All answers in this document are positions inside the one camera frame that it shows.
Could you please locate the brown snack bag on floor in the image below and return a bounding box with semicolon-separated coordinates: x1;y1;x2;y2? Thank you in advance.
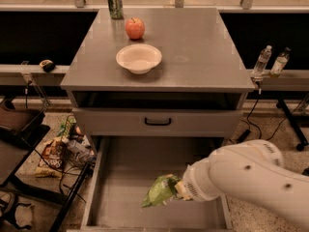
35;137;66;178

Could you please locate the grey drawer cabinet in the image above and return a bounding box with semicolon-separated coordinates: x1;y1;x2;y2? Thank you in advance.
59;7;256;157

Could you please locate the clear bottle with dark cap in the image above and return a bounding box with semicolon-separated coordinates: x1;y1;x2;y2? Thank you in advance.
268;47;291;77

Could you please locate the closed drawer with black handle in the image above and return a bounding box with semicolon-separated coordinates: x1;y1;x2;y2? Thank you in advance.
73;108;242;138

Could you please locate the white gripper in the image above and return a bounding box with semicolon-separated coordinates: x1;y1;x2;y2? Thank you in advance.
175;159;222;202

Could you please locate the green jalapeno chip bag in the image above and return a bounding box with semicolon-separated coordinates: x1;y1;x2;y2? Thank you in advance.
141;174;181;208

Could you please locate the white bowl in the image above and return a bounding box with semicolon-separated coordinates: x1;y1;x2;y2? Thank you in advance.
116;43;162;74

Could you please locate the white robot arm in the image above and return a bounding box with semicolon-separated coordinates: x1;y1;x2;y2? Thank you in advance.
176;139;309;229

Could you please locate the red apple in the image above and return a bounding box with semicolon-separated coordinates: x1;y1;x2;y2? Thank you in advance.
125;17;145;40

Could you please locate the black cart frame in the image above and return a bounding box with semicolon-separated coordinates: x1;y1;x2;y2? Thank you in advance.
15;99;90;232

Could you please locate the crumpled plastic bottle on floor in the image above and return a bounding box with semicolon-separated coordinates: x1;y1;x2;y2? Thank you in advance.
63;138;96;167

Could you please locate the green snack bag on floor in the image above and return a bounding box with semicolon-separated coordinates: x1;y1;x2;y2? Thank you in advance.
57;115;76;137

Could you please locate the black power cable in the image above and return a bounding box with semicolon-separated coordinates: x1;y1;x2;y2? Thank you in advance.
229;82;307;145

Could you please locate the clear water bottle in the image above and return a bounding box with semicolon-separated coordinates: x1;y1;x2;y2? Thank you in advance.
252;45;272;77

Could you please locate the green soda can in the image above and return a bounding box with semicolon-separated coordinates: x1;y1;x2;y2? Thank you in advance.
107;0;124;19

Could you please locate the open grey bottom drawer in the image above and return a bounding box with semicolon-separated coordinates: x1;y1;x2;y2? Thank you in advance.
68;136;233;232

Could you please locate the black yellow tape measure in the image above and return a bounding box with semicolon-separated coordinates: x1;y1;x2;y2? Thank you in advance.
40;60;56;73

